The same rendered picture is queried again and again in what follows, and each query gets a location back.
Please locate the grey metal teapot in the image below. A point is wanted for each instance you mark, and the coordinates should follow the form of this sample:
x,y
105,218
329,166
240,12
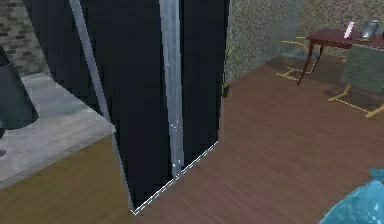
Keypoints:
x,y
370,29

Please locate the green house plant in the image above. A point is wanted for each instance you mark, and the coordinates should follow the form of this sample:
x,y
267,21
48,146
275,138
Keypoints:
x,y
227,71

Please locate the black sliding glass door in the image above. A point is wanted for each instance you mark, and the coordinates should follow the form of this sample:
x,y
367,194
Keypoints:
x,y
136,83

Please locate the pale grey table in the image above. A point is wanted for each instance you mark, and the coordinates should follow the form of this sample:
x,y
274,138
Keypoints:
x,y
56,126

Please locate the dark red wooden table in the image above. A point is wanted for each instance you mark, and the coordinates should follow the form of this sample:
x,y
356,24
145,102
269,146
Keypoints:
x,y
328,39

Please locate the dark grey lamp shade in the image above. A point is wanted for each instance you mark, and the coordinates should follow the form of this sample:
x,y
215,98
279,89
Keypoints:
x,y
15,96

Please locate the yellow frame chair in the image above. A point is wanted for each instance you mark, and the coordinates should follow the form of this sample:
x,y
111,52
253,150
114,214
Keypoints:
x,y
361,71
295,63

